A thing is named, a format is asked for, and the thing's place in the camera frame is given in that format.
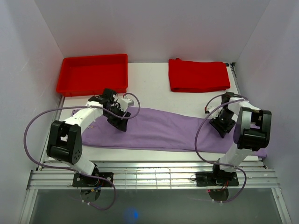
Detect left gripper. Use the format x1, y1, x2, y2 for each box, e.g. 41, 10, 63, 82
103, 105, 130, 132

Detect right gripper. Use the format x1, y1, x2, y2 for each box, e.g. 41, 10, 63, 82
209, 109, 235, 138

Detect purple trousers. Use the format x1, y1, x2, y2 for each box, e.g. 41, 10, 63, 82
72, 106, 268, 158

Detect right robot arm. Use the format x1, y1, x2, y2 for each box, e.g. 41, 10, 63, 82
209, 92, 272, 185

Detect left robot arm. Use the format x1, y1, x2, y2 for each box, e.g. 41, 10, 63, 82
47, 88, 134, 187

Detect folded red trousers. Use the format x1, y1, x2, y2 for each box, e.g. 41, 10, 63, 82
168, 58, 231, 93

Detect red plastic tray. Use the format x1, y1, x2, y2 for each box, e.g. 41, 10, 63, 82
56, 54, 128, 97

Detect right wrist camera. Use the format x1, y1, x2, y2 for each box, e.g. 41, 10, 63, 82
204, 105, 222, 119

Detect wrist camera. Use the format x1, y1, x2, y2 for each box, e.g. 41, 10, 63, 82
116, 96, 134, 112
204, 105, 222, 119

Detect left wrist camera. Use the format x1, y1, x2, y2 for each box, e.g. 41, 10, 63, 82
116, 96, 134, 112

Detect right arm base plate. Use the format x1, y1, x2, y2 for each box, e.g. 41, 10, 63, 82
195, 172, 239, 187

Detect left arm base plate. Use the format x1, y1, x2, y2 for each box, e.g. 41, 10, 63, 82
72, 172, 114, 188

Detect aluminium frame rail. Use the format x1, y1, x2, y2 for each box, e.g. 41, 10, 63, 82
28, 160, 280, 190

